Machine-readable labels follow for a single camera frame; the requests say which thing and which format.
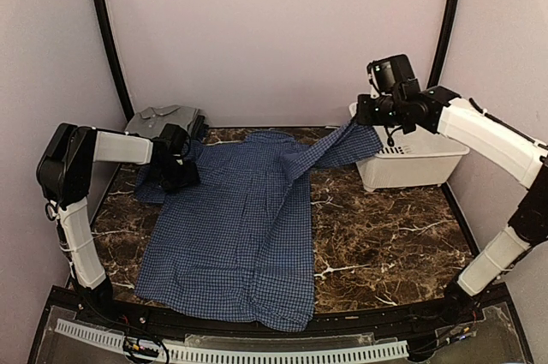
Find grey folded shirt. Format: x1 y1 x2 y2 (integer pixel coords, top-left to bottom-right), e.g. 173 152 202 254
125 104 201 139

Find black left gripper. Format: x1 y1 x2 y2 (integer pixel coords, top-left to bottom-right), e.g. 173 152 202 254
153 158 200 194

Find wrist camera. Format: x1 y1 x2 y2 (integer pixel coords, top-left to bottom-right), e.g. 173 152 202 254
366 54 420 98
158 124 191 160

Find white plastic basket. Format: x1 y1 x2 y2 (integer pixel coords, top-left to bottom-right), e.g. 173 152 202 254
356 126 469 192

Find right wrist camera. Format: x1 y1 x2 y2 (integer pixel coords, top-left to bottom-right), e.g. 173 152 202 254
366 54 420 98

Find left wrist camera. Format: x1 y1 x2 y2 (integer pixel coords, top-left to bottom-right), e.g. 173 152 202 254
158 124 191 160

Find blue checked long sleeve shirt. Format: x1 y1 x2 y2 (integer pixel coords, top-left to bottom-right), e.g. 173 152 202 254
134 122 382 316

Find black front rail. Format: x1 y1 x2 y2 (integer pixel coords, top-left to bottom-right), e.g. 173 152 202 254
48 282 509 341

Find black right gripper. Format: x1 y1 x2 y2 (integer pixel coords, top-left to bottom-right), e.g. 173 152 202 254
355 94 402 126

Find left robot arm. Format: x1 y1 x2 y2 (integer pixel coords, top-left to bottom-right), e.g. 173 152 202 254
36 123 200 326

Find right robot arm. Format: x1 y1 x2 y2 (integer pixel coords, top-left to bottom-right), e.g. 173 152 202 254
355 86 547 325

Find right black frame post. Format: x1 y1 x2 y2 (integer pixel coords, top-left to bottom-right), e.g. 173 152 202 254
426 0 459 88

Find white slotted cable duct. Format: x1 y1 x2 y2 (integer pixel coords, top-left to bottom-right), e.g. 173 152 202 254
55 319 408 363

